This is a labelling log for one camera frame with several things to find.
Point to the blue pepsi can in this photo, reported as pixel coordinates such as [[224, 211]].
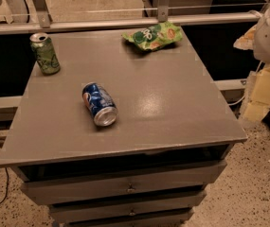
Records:
[[100, 104]]

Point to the green soda can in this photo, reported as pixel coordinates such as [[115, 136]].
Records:
[[43, 49]]

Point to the grey drawer cabinet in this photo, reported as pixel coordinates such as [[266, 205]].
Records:
[[169, 113]]

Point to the green chip bag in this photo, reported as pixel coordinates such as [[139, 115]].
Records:
[[155, 37]]

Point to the top grey drawer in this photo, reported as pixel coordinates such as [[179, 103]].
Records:
[[124, 183]]

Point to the grey drawer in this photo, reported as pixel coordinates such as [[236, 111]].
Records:
[[139, 220], [126, 207], [124, 183]]

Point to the bottom grey drawer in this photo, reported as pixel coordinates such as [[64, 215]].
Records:
[[139, 220]]

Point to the middle grey drawer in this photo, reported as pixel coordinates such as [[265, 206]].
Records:
[[126, 207]]

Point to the metal railing frame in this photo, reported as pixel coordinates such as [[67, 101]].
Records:
[[29, 16]]

